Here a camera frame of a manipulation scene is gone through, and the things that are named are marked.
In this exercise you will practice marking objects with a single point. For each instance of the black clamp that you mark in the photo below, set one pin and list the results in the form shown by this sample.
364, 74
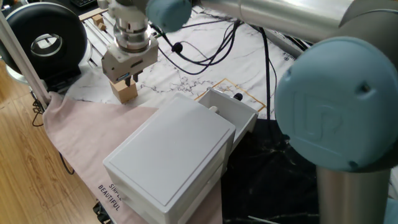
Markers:
101, 213

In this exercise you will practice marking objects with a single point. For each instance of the white round knob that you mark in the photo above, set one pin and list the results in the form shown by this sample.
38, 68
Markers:
214, 109

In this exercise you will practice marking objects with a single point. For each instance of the thin white stick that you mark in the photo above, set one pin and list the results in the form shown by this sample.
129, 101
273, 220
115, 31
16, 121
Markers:
264, 220

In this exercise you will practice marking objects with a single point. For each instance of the white drawer cabinet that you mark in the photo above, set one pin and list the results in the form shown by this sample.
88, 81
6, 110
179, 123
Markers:
171, 149

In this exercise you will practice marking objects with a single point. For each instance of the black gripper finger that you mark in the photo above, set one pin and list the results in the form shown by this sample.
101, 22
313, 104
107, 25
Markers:
137, 76
128, 81

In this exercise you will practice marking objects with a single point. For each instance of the light wooden cube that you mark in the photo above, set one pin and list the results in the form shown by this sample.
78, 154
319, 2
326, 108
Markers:
126, 93

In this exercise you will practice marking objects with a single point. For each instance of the black drawer knob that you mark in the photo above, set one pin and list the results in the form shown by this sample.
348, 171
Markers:
238, 96

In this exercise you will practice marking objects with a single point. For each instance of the tan wooden board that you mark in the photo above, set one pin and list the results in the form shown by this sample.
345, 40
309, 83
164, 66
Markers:
91, 14

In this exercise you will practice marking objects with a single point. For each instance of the silver Schunk gripper body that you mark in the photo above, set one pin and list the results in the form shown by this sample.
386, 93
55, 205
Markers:
127, 63

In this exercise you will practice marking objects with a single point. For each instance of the white drawer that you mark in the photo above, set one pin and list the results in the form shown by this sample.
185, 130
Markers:
231, 110

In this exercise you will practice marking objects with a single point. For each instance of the marble pink black cloth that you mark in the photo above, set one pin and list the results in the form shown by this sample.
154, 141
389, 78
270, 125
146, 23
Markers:
93, 133

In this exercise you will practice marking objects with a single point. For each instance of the small wooden block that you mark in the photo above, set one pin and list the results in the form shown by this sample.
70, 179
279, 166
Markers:
102, 26
97, 19

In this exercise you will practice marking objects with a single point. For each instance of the black keyboard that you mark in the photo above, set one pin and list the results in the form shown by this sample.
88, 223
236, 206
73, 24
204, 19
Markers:
82, 2

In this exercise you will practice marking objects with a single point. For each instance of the aluminium profile pole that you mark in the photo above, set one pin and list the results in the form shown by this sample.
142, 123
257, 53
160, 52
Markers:
21, 62

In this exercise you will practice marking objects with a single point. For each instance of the silver UR5 robot arm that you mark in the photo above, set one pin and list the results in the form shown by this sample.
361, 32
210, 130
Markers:
335, 102

